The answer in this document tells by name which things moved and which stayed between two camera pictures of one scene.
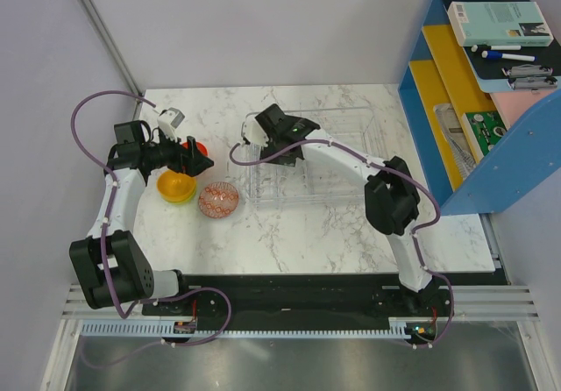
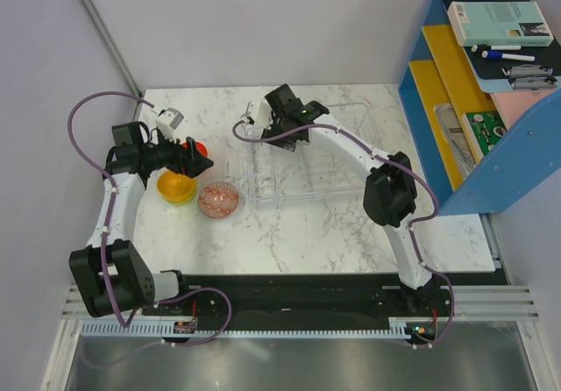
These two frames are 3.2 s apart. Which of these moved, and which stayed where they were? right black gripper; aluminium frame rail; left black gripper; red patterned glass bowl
Moved: right black gripper
Stayed: red patterned glass bowl; aluminium frame rail; left black gripper
